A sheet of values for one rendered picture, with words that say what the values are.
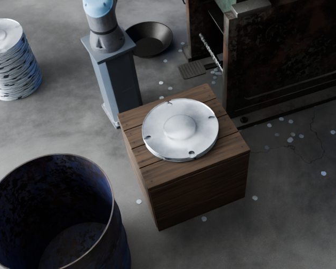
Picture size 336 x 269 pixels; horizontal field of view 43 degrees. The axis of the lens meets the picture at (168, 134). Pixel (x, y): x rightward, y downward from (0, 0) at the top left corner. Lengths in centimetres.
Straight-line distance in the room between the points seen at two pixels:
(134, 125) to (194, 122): 24
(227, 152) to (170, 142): 21
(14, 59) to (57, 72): 32
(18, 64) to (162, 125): 96
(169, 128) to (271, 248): 62
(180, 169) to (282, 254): 55
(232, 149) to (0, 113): 133
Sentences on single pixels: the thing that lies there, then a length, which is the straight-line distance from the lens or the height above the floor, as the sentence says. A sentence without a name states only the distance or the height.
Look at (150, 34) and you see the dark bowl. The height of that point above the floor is 1.
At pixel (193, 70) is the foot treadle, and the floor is 16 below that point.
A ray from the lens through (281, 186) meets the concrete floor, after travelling 194.
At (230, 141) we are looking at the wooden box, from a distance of 162.
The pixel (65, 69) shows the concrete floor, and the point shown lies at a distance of 253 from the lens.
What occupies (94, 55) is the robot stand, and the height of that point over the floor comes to 45.
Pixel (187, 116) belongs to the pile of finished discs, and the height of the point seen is 37.
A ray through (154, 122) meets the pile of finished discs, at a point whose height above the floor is 37.
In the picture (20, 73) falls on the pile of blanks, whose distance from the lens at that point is 237.
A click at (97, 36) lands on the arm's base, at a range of 183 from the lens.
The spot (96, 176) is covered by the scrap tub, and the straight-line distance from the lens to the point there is 153.
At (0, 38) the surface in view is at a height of 32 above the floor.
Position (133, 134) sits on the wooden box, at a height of 35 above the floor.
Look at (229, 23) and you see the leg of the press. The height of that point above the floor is 60.
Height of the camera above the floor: 164
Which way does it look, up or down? 52 degrees down
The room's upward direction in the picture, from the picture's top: 8 degrees counter-clockwise
